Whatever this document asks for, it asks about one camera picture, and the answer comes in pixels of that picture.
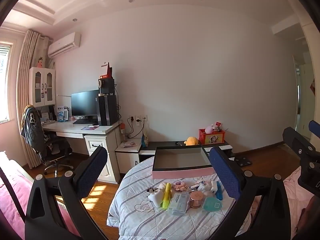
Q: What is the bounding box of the pink bed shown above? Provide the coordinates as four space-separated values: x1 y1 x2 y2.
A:
0 151 80 240

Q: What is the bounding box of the low black and white cabinet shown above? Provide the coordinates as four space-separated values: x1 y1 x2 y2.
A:
139 140 235 165

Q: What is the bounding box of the black speaker box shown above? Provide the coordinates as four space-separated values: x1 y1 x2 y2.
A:
98 78 115 95

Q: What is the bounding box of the beige curtain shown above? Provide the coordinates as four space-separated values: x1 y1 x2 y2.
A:
16 29 49 169

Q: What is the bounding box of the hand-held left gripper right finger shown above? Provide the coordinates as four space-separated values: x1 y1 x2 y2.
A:
209 146 297 240

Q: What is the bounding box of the grey jacket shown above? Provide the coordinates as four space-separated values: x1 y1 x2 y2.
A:
20 104 45 147

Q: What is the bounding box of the pink printed pillow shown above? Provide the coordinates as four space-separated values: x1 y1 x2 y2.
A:
282 165 315 230

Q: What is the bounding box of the sliding door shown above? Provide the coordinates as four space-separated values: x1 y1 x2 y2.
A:
292 52 313 143

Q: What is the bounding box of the black office chair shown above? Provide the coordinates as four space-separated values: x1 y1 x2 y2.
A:
21 105 74 175

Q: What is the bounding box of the row of books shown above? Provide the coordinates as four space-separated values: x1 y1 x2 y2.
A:
40 106 57 123

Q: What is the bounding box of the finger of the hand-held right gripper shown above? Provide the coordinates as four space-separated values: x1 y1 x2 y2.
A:
308 120 320 133
282 127 320 167

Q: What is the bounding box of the rose gold jar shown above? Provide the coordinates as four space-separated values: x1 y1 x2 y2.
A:
189 191 203 208

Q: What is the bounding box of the black computer tower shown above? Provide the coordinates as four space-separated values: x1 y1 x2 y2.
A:
98 94 118 126

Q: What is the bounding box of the yellow highlighter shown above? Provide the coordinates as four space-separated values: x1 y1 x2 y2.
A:
162 182 172 209

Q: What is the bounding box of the white air conditioner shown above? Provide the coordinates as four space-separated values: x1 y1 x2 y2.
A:
47 32 81 57

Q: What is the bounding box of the pink block figure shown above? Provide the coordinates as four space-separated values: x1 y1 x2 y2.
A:
174 181 188 193

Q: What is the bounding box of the black power cable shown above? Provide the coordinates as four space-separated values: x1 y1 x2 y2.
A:
126 117 145 139

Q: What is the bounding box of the blue and white box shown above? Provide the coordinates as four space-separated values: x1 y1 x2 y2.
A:
57 106 68 122

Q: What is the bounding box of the white power bank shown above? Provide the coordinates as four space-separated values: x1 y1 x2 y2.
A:
204 181 218 196

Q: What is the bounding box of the black computer monitor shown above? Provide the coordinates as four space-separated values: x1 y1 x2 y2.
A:
71 89 100 120

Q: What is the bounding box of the white plug adapter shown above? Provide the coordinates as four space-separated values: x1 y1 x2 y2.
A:
148 188 163 208

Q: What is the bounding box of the person's right forearm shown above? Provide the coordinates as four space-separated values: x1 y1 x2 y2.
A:
295 195 320 240

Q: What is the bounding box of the white desk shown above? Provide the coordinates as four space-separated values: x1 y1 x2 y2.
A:
41 121 123 184

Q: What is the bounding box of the white hutch cabinet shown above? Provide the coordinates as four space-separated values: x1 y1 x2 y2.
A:
29 67 56 107

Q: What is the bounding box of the white bedside cabinet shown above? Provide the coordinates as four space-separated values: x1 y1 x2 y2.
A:
115 138 144 175

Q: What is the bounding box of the teal round case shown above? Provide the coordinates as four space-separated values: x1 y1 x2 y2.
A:
202 196 223 212

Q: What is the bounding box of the clear dental floss box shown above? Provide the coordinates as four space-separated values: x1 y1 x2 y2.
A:
168 193 190 215

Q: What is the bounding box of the pink gift box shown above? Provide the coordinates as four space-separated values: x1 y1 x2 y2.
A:
152 146 215 180

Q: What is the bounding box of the red storage crate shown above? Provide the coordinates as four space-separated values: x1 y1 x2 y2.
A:
199 128 225 145

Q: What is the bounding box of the window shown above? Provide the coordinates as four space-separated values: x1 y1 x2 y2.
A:
0 41 13 123

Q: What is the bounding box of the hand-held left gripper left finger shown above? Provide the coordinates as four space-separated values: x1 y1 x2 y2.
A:
24 146 108 240

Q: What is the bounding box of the black floor scale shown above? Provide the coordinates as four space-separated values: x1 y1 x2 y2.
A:
229 156 250 167

